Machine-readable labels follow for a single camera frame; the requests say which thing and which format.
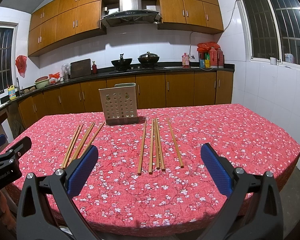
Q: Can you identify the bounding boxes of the beige perforated utensil holder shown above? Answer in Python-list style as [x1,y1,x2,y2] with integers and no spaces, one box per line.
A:
[98,83,139,126]

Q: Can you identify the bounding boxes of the black lidded wok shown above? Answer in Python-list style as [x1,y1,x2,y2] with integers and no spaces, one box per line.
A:
[138,51,160,68]

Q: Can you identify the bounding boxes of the red oil jugs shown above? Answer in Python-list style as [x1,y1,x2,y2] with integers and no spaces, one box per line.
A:
[197,42,224,68]

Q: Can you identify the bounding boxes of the steel range hood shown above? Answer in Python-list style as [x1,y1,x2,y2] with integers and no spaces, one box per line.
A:
[101,0,161,28]

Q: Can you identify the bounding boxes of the pink seasoning bottle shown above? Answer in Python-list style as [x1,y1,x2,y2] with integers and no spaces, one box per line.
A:
[181,53,190,68]

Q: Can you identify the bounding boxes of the red floral tablecloth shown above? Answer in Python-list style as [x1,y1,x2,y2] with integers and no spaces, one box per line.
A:
[0,103,300,237]

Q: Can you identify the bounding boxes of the yellow detergent bottle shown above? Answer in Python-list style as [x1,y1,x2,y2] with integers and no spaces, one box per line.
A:
[8,85,17,101]

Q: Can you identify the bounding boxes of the red plastic bag on wall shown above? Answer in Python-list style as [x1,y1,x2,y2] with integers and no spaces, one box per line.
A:
[15,55,27,78]

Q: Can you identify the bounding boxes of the barred window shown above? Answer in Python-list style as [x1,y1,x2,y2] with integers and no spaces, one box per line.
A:
[0,26,14,91]
[241,0,300,65]

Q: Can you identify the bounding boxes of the red sauce bottle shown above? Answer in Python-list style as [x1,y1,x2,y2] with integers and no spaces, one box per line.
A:
[92,61,97,74]

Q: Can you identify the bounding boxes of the right barred window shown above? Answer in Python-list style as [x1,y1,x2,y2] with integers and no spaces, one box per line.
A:
[241,0,300,65]

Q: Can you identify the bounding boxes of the wooden chopstick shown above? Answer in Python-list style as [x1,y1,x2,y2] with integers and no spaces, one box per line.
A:
[137,120,147,176]
[79,121,106,158]
[155,118,166,172]
[154,119,160,170]
[62,123,84,170]
[70,122,95,161]
[148,119,154,174]
[167,119,184,168]
[60,124,81,169]

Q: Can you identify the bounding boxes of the left barred window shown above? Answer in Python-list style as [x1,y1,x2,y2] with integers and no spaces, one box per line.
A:
[0,26,14,91]

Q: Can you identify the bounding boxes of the upper wooden wall cabinets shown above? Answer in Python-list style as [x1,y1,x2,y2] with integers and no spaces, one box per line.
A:
[28,0,224,56]

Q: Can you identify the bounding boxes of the red bag on counter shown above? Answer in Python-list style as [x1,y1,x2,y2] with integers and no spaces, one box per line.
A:
[49,72,61,84]

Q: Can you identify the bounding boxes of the green basin with lid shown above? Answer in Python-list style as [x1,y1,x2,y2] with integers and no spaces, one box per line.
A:
[35,76,49,89]

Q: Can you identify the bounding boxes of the dark cutting board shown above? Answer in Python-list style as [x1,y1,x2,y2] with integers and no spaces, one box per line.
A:
[70,59,91,79]

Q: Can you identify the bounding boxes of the lower wooden kitchen cabinets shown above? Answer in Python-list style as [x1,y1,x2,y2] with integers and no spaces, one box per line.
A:
[18,69,234,128]

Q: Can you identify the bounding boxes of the black wok on stove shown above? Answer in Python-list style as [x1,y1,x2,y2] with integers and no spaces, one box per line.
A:
[111,54,133,72]

